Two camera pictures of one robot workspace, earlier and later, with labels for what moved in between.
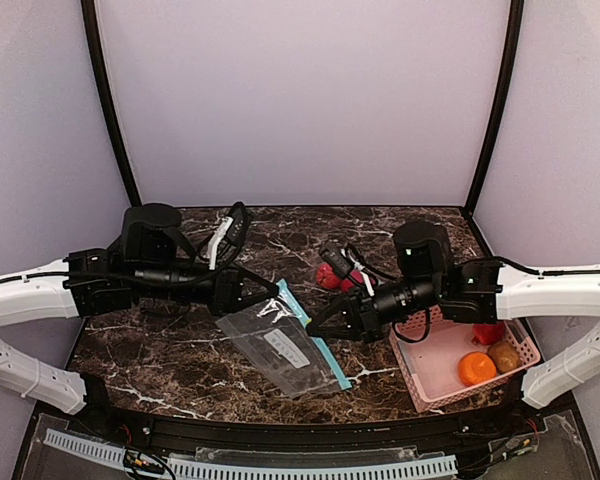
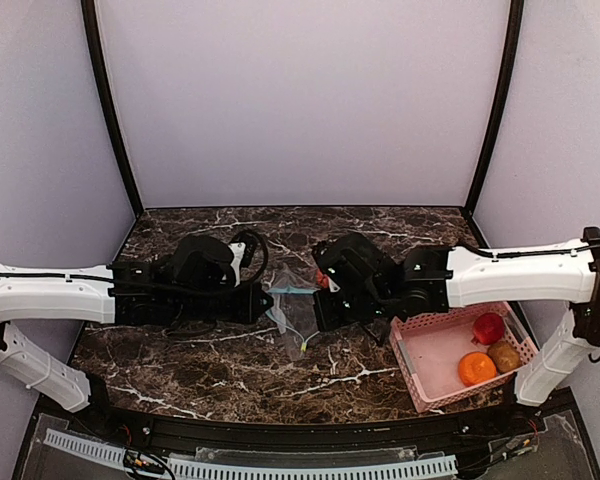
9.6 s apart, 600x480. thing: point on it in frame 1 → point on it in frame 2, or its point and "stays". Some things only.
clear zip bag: x=275 y=339 → x=293 y=310
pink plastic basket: x=429 y=350 stays
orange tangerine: x=476 y=367 stays
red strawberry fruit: x=488 y=333 stays
